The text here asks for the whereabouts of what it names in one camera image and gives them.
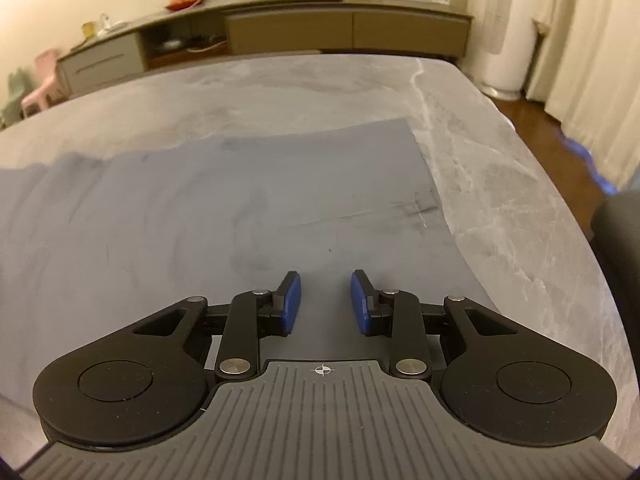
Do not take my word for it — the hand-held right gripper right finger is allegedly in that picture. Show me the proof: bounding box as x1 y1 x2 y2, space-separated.
350 269 518 380

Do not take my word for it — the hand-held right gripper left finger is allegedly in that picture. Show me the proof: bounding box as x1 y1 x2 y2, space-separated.
134 270 303 381

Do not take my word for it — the grey shirt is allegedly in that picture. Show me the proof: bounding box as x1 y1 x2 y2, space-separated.
0 117 501 411

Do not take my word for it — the grey television cabinet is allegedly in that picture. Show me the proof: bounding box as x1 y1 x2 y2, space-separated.
56 0 473 98

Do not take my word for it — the white standing air conditioner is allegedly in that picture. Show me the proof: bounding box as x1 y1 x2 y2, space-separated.
480 0 541 100

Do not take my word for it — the white lace cover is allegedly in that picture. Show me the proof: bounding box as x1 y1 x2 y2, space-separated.
470 0 512 56

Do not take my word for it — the pink child chair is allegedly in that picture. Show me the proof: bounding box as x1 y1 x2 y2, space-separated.
21 50 68 116

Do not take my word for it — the cream curtain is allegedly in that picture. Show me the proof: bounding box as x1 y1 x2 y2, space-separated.
525 0 640 191

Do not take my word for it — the green child chair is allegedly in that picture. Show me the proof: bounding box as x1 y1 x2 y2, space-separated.
0 67 28 128

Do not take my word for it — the white charger with cable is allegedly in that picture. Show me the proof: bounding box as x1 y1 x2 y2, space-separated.
97 14 128 36

